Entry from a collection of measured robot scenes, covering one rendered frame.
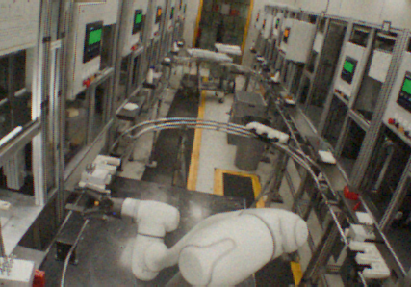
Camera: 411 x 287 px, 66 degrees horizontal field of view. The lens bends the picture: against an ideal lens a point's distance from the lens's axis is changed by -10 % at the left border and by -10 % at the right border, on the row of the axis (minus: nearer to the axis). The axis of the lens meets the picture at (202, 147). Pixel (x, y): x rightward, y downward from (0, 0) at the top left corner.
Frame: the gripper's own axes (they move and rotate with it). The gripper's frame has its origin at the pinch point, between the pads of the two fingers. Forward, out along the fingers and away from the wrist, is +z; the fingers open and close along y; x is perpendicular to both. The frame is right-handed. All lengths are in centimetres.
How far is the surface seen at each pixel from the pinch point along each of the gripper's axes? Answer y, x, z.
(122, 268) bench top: -44, -14, -20
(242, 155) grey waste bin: -92, -279, -105
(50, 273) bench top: -44.4, -0.3, 11.8
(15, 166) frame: -6.8, -24.8, 38.5
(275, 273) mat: -111, -101, -127
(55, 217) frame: -41, -37, 24
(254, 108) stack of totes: -52, -351, -118
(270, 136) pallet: -25, -179, -109
